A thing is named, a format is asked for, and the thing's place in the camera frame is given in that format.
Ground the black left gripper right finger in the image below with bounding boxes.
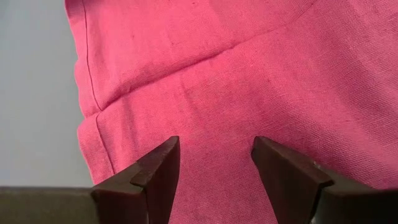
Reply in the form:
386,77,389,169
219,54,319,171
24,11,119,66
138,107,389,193
251,135,398,224

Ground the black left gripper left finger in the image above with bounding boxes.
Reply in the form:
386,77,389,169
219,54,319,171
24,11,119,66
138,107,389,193
0,135,182,224

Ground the pink towel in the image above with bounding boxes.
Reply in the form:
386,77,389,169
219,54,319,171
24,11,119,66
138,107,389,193
64,0,398,224

